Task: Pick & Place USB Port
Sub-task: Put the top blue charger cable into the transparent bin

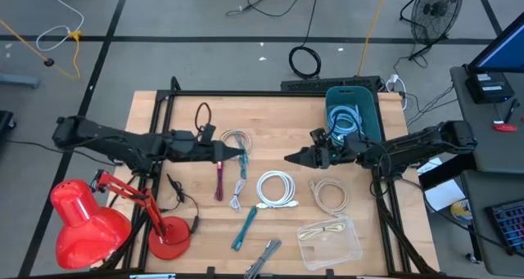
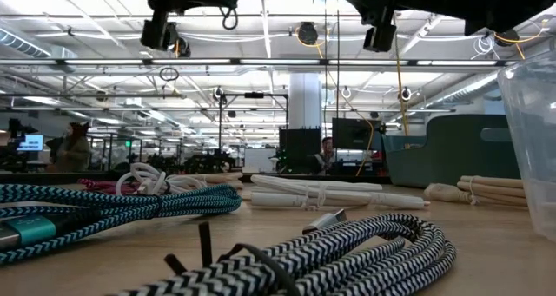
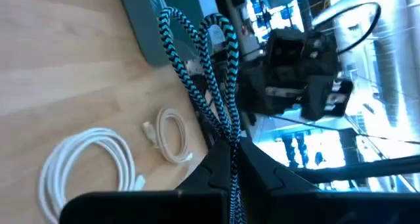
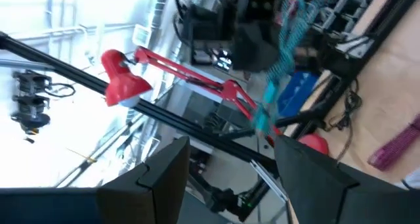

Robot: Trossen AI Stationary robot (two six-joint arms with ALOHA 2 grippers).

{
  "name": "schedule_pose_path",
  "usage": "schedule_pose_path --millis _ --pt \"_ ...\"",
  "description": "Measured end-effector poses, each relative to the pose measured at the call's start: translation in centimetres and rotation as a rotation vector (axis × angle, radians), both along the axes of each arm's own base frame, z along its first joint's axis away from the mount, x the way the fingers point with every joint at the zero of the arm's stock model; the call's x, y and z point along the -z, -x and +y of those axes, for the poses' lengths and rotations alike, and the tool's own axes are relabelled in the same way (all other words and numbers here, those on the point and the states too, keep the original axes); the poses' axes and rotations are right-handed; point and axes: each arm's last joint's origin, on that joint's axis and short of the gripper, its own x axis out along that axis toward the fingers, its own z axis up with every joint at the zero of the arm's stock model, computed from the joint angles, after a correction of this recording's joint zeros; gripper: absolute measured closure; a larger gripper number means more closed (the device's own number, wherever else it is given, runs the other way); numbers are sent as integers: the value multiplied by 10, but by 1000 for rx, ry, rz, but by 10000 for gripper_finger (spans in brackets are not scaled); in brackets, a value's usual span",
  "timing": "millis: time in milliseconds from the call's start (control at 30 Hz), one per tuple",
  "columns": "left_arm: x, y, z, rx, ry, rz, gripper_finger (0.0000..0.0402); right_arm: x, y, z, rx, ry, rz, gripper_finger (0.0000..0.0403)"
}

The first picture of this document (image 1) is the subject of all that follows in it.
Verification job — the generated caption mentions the clear plastic tray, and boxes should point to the clear plastic tray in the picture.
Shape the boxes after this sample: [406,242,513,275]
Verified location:
[296,214,364,272]

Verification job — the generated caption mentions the white floor cable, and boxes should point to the white floor cable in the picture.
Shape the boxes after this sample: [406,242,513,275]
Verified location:
[35,0,86,52]

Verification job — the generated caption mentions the black aluminium table frame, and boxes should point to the black aluminium table frame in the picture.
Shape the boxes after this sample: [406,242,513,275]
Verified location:
[96,76,441,279]

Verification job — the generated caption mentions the black coiled floor cable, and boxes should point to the black coiled floor cable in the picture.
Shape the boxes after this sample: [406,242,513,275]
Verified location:
[287,0,323,80]

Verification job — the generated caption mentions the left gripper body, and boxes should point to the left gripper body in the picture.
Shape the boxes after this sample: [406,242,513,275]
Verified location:
[179,130,225,164]

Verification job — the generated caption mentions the large beige coiled cable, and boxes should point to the large beige coiled cable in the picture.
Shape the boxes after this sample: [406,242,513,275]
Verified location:
[307,177,350,218]

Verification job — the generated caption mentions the black floor fan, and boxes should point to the black floor fan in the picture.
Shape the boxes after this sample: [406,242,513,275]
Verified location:
[399,0,466,61]

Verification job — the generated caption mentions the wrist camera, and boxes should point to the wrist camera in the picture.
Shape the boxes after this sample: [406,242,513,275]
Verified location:
[309,127,329,148]
[199,123,217,144]

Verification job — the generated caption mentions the computer monitor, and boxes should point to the computer monitor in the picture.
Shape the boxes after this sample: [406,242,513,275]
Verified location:
[466,11,524,74]

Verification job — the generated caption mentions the black white braided cable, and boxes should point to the black white braided cable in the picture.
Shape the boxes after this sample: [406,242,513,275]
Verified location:
[244,238,282,279]

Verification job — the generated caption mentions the black lamp cord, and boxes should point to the black lamp cord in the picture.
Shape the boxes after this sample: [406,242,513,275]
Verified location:
[158,173,201,235]

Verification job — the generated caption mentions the yellow floor cable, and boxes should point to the yellow floor cable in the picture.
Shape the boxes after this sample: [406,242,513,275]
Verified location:
[0,19,83,80]

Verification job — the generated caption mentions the black pen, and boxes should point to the black pen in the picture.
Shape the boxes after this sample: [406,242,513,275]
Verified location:
[504,97,520,124]

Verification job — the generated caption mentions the white plug with cable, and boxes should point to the white plug with cable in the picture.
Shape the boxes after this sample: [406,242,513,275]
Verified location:
[385,73,409,111]

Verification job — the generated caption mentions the grey metal floor bar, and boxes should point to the grey metal floor bar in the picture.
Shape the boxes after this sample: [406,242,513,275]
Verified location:
[0,73,41,90]

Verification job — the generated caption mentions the light blue cable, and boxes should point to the light blue cable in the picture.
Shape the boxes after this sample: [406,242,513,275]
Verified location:
[327,104,365,147]

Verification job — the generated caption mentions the grey beige cable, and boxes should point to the grey beige cable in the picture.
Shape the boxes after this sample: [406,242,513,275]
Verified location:
[219,128,254,157]

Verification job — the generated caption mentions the short maroon cable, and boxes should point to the short maroon cable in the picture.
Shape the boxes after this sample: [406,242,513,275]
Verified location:
[214,160,226,202]

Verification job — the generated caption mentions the backlit keyboard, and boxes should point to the backlit keyboard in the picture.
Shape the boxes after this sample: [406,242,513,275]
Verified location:
[486,199,524,256]

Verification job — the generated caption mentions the round printed disc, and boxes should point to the round printed disc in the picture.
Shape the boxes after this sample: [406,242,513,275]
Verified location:
[449,198,474,225]

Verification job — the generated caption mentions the short beige cable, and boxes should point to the short beige cable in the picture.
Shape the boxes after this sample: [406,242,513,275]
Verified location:
[297,223,347,241]

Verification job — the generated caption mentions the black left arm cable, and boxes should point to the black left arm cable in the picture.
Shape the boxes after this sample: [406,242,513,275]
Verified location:
[193,101,213,133]

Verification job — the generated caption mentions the white paper sheet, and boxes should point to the white paper sheet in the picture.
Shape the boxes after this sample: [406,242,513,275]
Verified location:
[417,157,443,174]
[423,178,467,213]

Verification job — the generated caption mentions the short teal cable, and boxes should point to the short teal cable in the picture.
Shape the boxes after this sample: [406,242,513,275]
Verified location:
[236,133,251,181]

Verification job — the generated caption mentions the silver metal bracket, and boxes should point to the silver metal bracket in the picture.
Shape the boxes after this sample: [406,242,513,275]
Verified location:
[129,272,178,279]

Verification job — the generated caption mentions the red desk lamp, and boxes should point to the red desk lamp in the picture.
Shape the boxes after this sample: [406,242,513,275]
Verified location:
[49,169,192,271]

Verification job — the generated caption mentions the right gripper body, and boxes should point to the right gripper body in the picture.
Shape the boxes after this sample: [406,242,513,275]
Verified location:
[309,142,345,169]

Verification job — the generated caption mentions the teal plastic bin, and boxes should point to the teal plastic bin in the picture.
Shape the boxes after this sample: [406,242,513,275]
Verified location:
[325,85,382,149]

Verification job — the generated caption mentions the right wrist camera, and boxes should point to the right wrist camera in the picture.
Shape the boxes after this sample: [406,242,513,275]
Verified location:
[309,127,329,148]

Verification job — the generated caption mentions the yellow hanging cable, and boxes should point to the yellow hanging cable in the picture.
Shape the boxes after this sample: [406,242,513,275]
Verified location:
[357,0,391,78]

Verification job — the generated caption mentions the black loose floor cable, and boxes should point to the black loose floor cable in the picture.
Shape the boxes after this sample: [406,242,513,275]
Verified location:
[225,0,307,18]

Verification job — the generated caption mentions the teal braided cable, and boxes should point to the teal braided cable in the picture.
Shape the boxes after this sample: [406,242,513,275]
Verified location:
[231,206,259,252]

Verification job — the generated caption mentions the small black computer box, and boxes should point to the small black computer box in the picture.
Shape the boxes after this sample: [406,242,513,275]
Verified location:
[465,71,516,104]

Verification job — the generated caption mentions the black perforated bar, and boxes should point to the black perforated bar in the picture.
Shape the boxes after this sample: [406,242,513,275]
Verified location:
[280,74,382,94]

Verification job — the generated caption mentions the large white cable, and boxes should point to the large white cable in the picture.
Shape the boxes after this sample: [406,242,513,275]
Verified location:
[255,170,300,209]

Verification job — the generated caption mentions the grey desk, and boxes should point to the grey desk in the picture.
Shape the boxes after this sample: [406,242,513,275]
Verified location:
[460,170,524,278]
[449,64,524,176]

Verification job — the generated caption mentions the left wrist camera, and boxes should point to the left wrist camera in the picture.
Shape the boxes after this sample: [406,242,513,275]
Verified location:
[199,123,217,144]

